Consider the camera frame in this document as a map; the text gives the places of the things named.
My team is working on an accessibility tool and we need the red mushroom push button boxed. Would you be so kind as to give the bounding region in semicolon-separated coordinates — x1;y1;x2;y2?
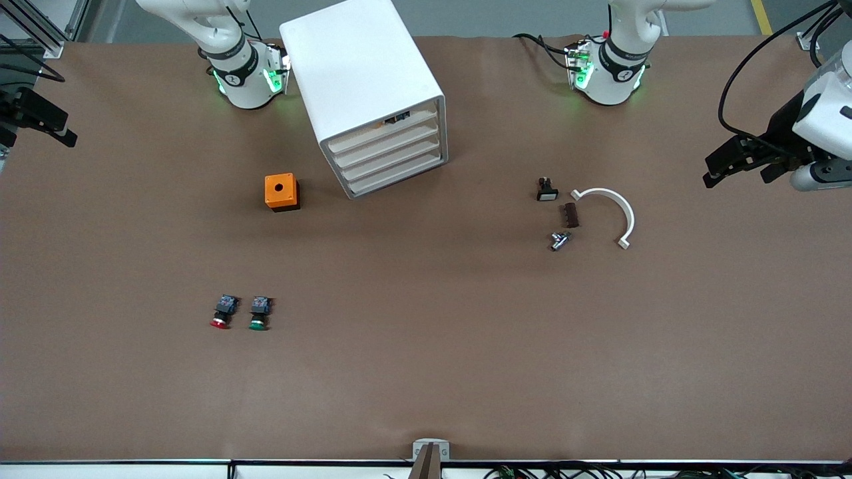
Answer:
210;295;240;329

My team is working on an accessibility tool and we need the orange push button box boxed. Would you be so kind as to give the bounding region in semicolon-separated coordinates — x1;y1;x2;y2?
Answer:
264;173;301;213

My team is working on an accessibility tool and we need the green mushroom push button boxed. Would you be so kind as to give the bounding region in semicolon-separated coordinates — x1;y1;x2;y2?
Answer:
248;295;272;331

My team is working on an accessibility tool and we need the brown pole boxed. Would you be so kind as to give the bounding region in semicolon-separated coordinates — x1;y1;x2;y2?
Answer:
407;443;443;479

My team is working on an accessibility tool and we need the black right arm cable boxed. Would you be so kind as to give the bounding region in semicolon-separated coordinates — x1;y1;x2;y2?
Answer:
0;33;67;84

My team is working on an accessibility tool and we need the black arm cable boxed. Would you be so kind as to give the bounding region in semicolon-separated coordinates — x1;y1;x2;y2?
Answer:
0;33;67;84
718;0;852;144

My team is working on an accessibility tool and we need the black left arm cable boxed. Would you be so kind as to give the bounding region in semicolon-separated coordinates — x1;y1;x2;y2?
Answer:
718;0;852;144

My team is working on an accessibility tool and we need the aluminium frame profile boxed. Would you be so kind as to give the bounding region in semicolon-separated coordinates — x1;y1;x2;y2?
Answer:
0;0;67;59
795;0;852;52
63;0;92;42

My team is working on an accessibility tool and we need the white curved plastic bracket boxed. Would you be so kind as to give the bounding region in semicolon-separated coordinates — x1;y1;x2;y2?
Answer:
570;188;636;250

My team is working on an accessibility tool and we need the black base cable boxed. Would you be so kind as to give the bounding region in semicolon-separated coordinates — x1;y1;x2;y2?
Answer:
513;33;574;71

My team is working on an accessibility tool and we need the black table edge rail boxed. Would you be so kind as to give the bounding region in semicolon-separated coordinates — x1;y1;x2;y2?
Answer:
0;458;852;466

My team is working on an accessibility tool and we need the grey mount bracket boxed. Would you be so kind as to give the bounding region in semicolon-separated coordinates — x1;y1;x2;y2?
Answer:
413;438;451;461

